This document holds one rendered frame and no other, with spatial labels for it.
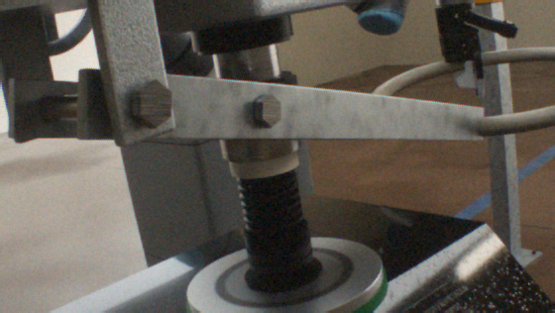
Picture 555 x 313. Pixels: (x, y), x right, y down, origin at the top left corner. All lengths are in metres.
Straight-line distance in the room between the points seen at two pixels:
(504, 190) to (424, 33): 6.05
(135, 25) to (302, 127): 0.23
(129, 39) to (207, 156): 1.24
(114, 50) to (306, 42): 7.35
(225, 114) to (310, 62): 7.27
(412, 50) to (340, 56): 0.99
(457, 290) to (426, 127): 0.21
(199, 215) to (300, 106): 1.14
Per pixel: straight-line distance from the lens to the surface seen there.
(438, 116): 0.87
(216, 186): 1.70
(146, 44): 0.46
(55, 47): 0.69
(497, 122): 1.00
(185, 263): 0.87
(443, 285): 0.76
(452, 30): 1.42
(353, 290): 0.66
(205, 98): 0.53
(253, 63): 0.62
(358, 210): 0.96
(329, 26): 8.09
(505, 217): 2.54
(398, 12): 1.36
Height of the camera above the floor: 1.12
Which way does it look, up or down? 14 degrees down
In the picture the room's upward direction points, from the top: 10 degrees counter-clockwise
